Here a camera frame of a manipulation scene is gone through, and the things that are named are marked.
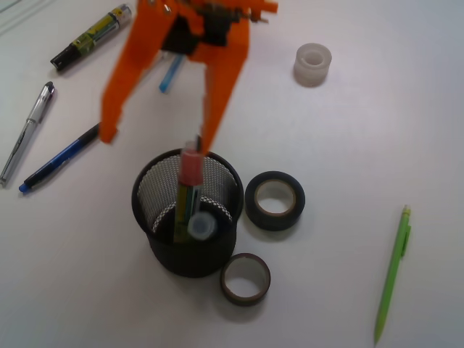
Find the black electrical tape roll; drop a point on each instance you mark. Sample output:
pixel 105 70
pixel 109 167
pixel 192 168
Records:
pixel 274 201

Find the green mechanical pencil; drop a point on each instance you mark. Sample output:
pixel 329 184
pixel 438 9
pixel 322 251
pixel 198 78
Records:
pixel 398 252

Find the red whiteboard marker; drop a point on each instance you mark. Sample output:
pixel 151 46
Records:
pixel 190 182

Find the black whiteboard marker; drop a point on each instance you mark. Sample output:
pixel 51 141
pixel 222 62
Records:
pixel 86 42

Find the clear tape roll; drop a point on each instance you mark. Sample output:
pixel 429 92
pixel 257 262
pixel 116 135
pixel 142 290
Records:
pixel 312 64

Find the brown tape roll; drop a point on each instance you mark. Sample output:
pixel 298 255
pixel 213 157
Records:
pixel 245 279

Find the orange 3D-printed gripper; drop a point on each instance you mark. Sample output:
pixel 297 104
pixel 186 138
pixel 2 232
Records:
pixel 213 32

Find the blue whiteboard marker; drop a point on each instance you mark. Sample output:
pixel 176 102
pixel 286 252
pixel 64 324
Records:
pixel 202 226

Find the light blue pen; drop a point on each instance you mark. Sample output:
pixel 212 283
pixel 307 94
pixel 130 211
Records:
pixel 171 73

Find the blue black ballpoint pen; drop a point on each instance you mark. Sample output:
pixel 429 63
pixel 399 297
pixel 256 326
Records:
pixel 53 165

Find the silver black-capped pen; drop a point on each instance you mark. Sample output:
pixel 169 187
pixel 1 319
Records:
pixel 33 120

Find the black mesh pen holder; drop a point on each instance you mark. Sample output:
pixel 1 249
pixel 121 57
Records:
pixel 153 202

